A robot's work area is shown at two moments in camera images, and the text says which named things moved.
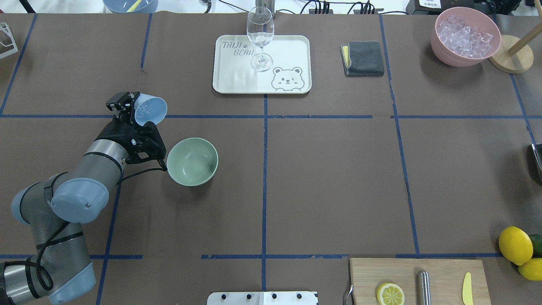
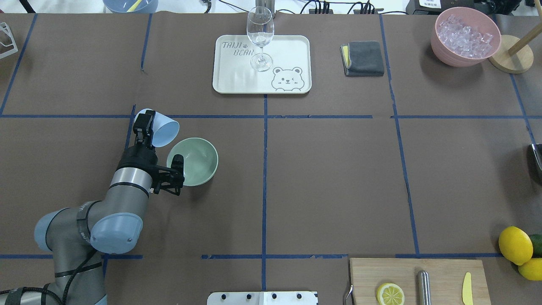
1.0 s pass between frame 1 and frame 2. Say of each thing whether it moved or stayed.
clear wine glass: stayed
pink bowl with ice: stayed
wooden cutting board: stayed
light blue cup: moved
